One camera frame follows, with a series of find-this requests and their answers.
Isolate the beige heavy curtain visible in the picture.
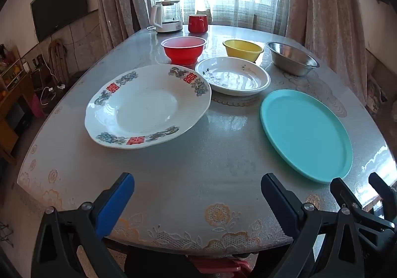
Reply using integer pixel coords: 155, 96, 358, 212
285, 0, 369, 105
95, 0, 156, 52

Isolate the pink container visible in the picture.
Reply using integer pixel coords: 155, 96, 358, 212
31, 93, 46, 119

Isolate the printed patterned cloth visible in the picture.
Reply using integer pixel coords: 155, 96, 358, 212
367, 75, 389, 112

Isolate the white cable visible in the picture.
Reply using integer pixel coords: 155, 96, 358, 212
40, 87, 57, 106

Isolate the yellow bowl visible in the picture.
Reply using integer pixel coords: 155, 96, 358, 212
223, 39, 264, 63

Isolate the white shallow bowl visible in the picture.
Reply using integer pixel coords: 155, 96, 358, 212
195, 56, 271, 97

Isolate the red mug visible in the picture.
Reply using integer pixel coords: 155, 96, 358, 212
188, 14, 208, 33

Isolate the red plastic stool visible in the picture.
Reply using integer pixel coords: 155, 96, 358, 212
189, 258, 253, 278

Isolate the large patterned white plate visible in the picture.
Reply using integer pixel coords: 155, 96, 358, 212
84, 64, 212, 150

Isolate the teal plastic plate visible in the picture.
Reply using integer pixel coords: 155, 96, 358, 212
260, 89, 354, 185

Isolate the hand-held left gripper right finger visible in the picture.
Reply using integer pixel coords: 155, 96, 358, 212
253, 172, 369, 278

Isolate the wooden shelf unit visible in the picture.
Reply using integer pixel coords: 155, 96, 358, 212
0, 45, 41, 167

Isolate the stainless steel bowl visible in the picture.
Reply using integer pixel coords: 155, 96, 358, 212
266, 41, 320, 77

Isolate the coiled tan hose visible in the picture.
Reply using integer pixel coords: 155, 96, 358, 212
48, 39, 67, 80

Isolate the red plastic bowl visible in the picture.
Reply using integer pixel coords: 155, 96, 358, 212
161, 37, 207, 66

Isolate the white glass electric kettle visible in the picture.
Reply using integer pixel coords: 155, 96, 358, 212
150, 0, 183, 33

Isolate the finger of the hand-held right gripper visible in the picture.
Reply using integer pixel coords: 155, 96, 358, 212
368, 172, 397, 221
329, 176, 396, 233

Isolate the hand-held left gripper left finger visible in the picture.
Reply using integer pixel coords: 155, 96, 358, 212
30, 172, 135, 278

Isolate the black wall television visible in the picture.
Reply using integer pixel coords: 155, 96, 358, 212
30, 0, 90, 43

